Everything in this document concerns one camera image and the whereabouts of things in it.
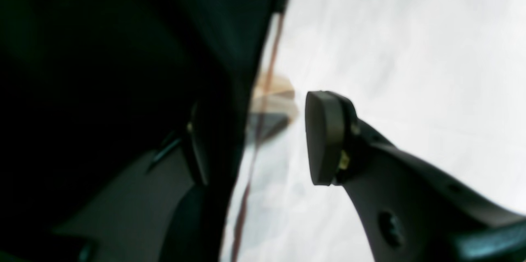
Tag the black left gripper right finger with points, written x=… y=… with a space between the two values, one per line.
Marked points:
x=332 y=127

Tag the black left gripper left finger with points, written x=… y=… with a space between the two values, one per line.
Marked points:
x=205 y=143

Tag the pink T-shirt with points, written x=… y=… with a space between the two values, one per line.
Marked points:
x=443 y=80

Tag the black table cloth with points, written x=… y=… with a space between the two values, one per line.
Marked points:
x=95 y=96

